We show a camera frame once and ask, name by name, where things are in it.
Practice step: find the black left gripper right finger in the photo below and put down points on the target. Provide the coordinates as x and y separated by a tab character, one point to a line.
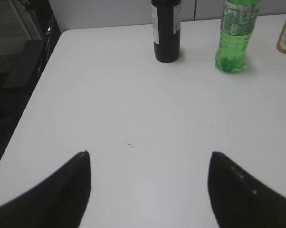
239	200

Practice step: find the dark wine bottle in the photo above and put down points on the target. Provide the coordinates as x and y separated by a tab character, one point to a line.
166	20

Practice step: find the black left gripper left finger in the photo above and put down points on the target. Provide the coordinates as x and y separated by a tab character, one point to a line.
59	201

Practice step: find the green sprite bottle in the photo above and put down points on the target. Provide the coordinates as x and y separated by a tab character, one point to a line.
237	25

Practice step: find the black chair beside table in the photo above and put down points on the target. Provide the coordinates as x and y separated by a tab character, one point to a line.
33	59

